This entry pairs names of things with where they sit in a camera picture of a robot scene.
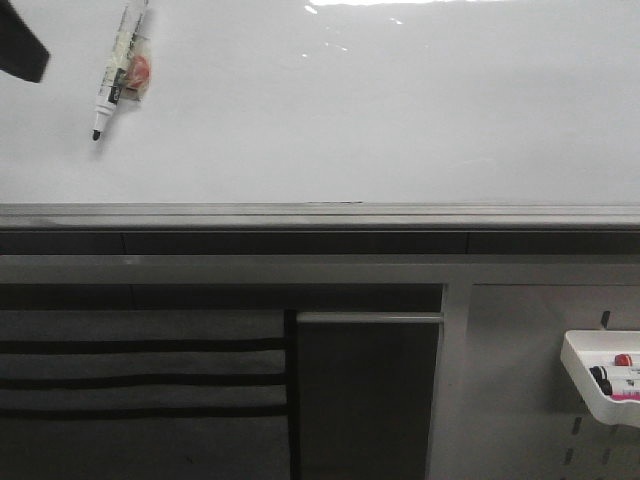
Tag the white plastic marker tray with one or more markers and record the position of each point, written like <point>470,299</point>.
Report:
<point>582,349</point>

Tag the pink marker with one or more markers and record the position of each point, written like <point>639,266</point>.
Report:
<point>625,397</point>

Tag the grey fabric organizer with pockets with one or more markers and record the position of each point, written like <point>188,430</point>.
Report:
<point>147,395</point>

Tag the grey slotted stand panel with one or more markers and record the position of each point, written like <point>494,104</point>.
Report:
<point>516,414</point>

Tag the white whiteboard with aluminium frame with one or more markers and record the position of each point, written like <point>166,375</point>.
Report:
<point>453,114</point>

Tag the white black-tip whiteboard marker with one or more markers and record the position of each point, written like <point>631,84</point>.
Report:
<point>117,65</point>

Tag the dark grey panel with rail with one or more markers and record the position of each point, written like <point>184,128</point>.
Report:
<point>366,383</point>

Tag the black-capped white marker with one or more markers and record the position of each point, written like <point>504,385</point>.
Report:
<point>619,387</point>
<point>611,373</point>

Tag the red-capped white marker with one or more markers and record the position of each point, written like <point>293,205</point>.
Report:
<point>627,360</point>

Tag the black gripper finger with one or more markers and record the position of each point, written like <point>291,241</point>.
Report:
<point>23,55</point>

